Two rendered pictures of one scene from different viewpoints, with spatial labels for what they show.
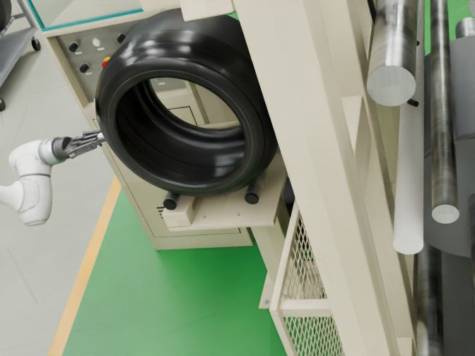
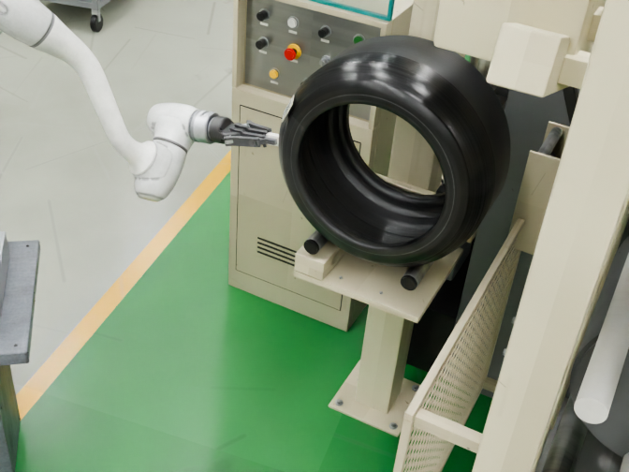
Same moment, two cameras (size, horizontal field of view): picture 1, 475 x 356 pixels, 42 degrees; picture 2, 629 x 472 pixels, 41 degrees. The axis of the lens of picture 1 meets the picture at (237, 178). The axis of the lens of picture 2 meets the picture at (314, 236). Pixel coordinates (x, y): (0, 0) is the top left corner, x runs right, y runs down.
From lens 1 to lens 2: 0.37 m
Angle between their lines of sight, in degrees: 1
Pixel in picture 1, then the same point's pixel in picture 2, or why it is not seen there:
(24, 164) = (167, 125)
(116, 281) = (168, 300)
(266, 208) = (415, 301)
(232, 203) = (376, 277)
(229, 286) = (301, 365)
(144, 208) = (243, 230)
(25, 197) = (153, 164)
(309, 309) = (448, 432)
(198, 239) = (286, 295)
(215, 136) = (391, 195)
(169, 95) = not seen: hidden behind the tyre
